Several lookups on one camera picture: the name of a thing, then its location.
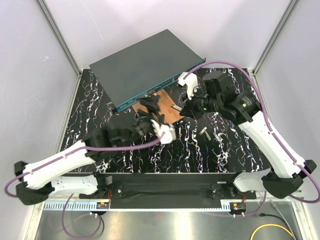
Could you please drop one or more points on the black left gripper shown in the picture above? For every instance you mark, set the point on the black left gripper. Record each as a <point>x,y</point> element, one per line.
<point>151,103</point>

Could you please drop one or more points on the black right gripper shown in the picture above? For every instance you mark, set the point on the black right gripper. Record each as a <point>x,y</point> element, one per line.
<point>189,109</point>

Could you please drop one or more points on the silver SFP module plug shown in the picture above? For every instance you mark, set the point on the silver SFP module plug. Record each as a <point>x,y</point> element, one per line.
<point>176,107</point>
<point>217,137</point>
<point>205,133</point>

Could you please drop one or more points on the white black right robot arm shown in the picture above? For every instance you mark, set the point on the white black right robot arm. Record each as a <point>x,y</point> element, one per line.
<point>216,93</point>

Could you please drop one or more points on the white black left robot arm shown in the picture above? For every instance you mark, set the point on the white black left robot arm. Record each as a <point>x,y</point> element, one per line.
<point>36,182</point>

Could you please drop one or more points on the wooden board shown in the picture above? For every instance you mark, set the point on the wooden board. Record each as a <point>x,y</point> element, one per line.
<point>164,104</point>

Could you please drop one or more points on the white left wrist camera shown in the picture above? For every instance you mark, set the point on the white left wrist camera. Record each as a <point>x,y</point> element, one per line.
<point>165,132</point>

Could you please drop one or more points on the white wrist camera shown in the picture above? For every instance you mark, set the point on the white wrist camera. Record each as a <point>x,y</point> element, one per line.
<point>165,132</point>
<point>190,81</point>

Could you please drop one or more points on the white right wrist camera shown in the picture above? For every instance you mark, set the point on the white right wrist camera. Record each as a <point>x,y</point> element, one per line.
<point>190,81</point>

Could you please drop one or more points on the dark grey network switch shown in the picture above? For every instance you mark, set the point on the dark grey network switch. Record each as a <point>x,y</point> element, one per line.
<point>144,68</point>

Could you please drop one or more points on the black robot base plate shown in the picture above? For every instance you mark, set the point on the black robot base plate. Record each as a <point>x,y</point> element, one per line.
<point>167,187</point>

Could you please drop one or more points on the white slotted cable duct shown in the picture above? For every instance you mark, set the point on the white slotted cable duct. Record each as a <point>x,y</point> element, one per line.
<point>118,206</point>

